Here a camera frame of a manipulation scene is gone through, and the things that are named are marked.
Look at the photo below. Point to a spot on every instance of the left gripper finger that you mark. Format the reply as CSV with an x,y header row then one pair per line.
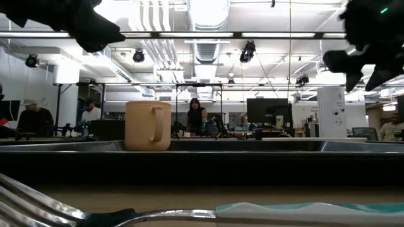
x,y
94,31

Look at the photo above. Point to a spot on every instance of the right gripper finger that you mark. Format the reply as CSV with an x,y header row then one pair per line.
x,y
353,82
380,77

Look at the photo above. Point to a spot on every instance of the beige ceramic mug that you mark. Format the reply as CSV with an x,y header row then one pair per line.
x,y
142,126

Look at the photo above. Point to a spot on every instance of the black serving tray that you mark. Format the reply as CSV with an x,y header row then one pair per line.
x,y
202,170

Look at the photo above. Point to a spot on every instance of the LED light strip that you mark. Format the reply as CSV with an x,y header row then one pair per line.
x,y
139,34
34,34
334,35
277,34
195,34

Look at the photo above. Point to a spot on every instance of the white square pillar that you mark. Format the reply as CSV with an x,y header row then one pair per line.
x,y
331,110

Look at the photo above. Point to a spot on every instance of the dark screen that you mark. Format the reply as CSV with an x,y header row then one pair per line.
x,y
401,107

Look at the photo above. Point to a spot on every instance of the black ceiling spotlight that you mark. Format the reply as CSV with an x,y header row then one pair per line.
x,y
31,61
231,81
138,56
302,79

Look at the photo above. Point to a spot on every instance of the person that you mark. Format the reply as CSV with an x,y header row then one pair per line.
x,y
195,119
34,119
91,113
391,129

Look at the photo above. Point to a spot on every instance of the black computer monitor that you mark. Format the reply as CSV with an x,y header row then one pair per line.
x,y
268,112

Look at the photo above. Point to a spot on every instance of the red padded bar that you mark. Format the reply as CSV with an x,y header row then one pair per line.
x,y
3,122

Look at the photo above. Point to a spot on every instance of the black background frame stand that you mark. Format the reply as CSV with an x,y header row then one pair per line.
x,y
58,107
199,85

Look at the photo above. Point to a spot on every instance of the black wall screen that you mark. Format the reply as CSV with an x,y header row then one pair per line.
x,y
9,110

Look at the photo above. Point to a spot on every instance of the black hanging camera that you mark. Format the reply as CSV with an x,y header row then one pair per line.
x,y
247,52

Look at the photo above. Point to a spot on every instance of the silver ventilation duct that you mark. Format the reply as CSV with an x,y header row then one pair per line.
x,y
208,19

